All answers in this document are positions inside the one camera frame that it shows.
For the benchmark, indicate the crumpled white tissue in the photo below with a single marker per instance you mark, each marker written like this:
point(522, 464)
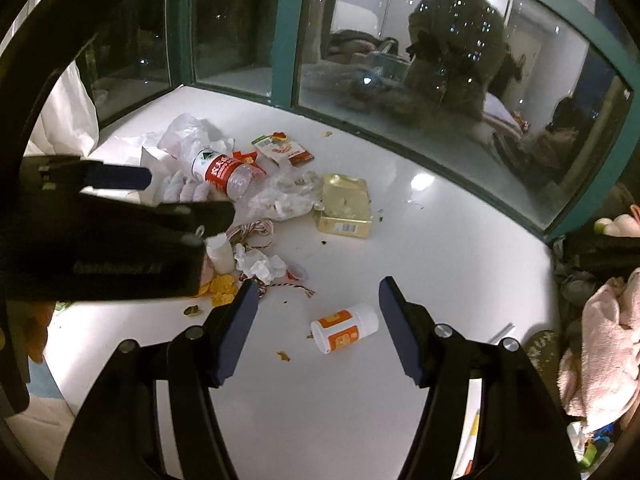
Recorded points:
point(260, 265)

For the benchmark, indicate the white patterned cloth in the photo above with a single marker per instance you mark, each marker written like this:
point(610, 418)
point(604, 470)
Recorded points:
point(587, 452)

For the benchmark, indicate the white orange-label pill bottle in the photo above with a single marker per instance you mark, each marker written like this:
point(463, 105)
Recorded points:
point(345, 330)

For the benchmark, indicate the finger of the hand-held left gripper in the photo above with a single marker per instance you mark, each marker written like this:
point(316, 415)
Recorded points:
point(115, 177)
point(200, 214)

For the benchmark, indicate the black bin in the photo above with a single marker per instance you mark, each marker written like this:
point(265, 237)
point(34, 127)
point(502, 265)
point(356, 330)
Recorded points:
point(100, 5)

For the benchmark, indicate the teal window frame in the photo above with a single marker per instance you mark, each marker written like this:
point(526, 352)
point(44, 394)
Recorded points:
point(287, 35)

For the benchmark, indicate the red and orange snack packet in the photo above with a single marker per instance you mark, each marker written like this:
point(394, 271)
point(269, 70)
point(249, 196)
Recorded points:
point(285, 150)

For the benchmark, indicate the white plastic bag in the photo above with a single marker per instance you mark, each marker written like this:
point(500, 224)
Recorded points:
point(192, 132)

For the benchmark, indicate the orange peel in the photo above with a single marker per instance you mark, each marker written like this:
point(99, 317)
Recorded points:
point(222, 285)

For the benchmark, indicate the plush toy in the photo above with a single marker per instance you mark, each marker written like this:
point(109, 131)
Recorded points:
point(620, 222)

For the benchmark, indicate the white curtain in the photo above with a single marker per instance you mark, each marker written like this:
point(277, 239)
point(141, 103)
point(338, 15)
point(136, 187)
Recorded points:
point(70, 110)

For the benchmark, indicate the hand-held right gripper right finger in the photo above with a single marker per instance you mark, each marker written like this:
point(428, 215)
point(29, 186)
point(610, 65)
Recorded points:
point(400, 332)

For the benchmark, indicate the small white bottle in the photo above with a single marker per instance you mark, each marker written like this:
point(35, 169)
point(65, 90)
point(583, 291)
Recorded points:
point(221, 255)

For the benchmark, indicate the white pen with yellow clip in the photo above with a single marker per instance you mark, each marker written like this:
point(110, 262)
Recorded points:
point(473, 425)

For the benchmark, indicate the pale pink plastic packet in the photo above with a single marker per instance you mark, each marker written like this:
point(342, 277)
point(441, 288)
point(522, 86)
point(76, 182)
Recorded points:
point(185, 190)

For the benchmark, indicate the person's left hand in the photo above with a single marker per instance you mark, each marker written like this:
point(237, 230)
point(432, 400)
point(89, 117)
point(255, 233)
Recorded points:
point(37, 332)

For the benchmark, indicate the red-label plastic water bottle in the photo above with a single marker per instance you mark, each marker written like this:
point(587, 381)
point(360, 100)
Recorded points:
point(225, 172)

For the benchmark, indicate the orange peel scrap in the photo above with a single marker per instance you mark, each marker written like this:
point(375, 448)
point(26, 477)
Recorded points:
point(283, 356)

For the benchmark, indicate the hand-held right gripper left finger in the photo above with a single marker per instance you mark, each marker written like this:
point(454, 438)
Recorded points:
point(235, 332)

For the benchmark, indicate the red foil lid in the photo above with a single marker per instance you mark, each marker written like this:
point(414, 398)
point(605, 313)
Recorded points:
point(298, 272)

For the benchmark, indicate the dark clothes pile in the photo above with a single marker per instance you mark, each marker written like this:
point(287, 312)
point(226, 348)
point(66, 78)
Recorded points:
point(595, 255)

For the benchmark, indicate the pink towel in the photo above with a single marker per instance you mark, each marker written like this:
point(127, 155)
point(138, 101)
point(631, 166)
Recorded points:
point(610, 350)

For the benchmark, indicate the yellow box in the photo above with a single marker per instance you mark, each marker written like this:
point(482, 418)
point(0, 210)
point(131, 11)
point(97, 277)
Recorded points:
point(345, 205)

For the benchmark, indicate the green peel scrap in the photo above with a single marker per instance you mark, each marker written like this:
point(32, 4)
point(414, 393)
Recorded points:
point(192, 311)

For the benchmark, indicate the camouflage cloth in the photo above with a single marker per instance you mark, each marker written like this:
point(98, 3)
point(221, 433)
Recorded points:
point(545, 350)

